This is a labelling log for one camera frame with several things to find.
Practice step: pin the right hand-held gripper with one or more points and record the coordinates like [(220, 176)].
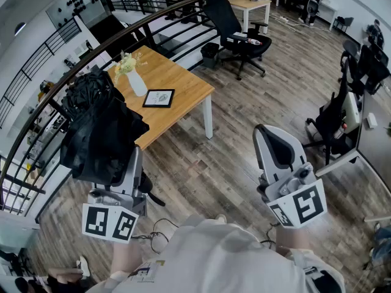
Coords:
[(305, 204)]

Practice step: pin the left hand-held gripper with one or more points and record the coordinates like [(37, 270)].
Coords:
[(104, 221)]

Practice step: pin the black cloth bundle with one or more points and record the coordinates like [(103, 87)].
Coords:
[(100, 133)]

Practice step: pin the person's right forearm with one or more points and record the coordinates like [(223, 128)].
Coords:
[(291, 238)]

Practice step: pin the person's left forearm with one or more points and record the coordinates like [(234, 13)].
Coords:
[(126, 256)]

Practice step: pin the black office chair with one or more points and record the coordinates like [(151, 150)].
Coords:
[(368, 69), (226, 23), (331, 117)]

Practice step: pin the person's shoe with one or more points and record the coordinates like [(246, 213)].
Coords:
[(221, 218)]

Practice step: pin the white ceramic vase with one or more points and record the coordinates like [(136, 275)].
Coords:
[(137, 84)]

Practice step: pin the small white box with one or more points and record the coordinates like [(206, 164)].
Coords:
[(372, 121)]

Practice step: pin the wooden table with white legs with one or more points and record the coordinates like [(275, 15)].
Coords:
[(177, 78)]

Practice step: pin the yellow and white flower bouquet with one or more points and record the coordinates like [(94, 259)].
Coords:
[(126, 63)]

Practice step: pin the plastic bottle with red label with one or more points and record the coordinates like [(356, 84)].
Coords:
[(254, 41)]

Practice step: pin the person's beige shirt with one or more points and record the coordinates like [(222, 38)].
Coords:
[(220, 261)]

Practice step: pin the black trash bin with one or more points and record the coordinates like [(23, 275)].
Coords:
[(210, 55)]

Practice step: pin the white paper sheet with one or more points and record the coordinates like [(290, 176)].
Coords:
[(240, 35)]

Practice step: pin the white power strip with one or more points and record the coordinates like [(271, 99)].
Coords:
[(281, 17)]

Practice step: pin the black metal railing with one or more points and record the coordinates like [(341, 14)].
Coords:
[(128, 30)]

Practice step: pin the small wooden desk, white legs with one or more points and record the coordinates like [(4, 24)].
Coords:
[(249, 2)]

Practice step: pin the black picture frame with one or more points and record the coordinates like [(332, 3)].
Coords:
[(159, 98)]

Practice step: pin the white wall board, black knobs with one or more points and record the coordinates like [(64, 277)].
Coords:
[(76, 6)]

